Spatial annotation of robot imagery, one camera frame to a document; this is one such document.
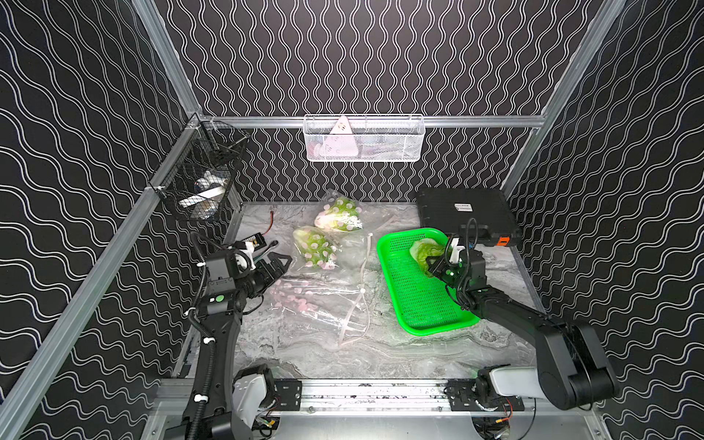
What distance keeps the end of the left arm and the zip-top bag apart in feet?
0.53

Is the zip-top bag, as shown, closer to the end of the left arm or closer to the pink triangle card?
the end of the left arm

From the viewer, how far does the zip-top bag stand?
0.84 m

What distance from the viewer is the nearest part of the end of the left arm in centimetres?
66
